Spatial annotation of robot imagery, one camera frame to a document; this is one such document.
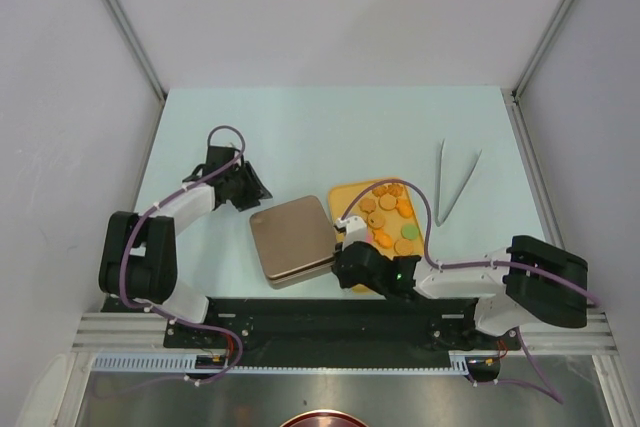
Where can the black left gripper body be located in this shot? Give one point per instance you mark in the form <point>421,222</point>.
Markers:
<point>234,179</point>

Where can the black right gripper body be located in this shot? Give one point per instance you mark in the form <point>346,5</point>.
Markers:
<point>346,279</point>

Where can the rose gold cookie tin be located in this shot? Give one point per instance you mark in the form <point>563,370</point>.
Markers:
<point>294,278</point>

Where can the rose gold tin lid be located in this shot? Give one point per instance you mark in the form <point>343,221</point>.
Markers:
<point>292,236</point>

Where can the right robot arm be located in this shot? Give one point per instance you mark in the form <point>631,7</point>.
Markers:
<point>526,283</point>

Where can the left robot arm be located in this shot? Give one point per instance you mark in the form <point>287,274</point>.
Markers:
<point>139,259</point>

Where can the orange fish cookie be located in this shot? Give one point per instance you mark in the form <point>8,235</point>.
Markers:
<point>404,207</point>
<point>383,239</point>

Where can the tan sandwich cookie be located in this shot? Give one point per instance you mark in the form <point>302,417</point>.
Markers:
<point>403,247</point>

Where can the tan sandwich cookie spotted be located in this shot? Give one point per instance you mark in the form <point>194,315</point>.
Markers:
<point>376,220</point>

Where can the yellow plastic tray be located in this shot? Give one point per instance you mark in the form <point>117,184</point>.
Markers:
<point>345,197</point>

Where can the flower butter cookie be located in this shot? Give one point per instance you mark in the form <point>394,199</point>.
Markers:
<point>367,205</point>

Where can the green macaron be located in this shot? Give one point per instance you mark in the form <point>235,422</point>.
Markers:
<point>410,231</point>

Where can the swirl butter cookie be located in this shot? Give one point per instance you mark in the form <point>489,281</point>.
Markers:
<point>380,190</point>
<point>396,190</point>

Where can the red round object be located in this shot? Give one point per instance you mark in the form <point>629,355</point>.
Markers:
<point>324,418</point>

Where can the white cable duct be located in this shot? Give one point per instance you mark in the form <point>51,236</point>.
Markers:
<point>427,363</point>

